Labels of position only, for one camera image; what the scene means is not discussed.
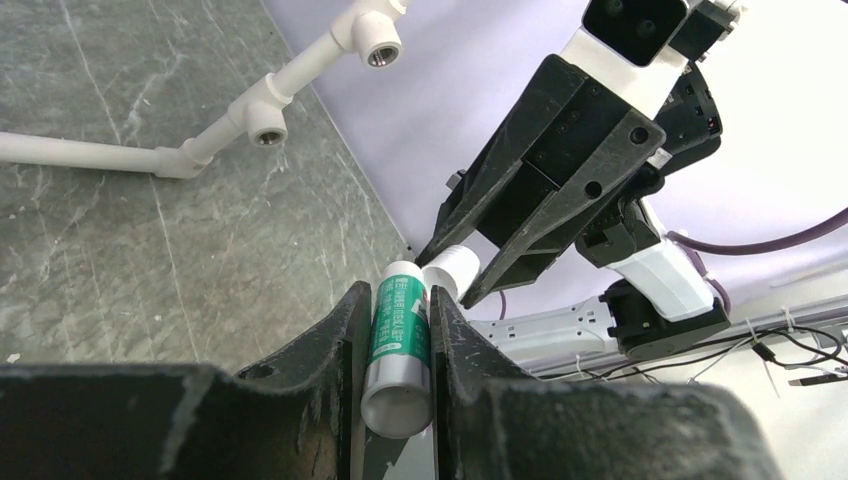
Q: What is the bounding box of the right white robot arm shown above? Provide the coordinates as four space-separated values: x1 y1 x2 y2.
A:
416 54 729 366

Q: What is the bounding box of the white green glue stick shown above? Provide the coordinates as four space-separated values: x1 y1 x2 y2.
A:
360 261 433 439

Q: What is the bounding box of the white glue stick cap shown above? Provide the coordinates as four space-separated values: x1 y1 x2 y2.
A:
422 245 481 302

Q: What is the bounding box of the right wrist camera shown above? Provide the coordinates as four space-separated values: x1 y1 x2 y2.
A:
560 0 748 118

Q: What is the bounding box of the white PVC pipe frame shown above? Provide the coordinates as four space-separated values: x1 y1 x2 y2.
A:
1 1 409 179

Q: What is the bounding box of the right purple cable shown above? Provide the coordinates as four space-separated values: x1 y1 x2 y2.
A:
665 206 848 258

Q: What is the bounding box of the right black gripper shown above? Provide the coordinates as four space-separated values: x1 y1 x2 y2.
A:
416 56 665 308

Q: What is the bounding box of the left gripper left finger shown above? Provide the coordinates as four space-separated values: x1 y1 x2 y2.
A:
1 281 372 479

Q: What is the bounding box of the aluminium frame rail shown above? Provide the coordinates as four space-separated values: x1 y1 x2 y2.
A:
531 294 847 380

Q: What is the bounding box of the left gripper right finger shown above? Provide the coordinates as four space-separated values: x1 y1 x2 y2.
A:
429 287 781 479

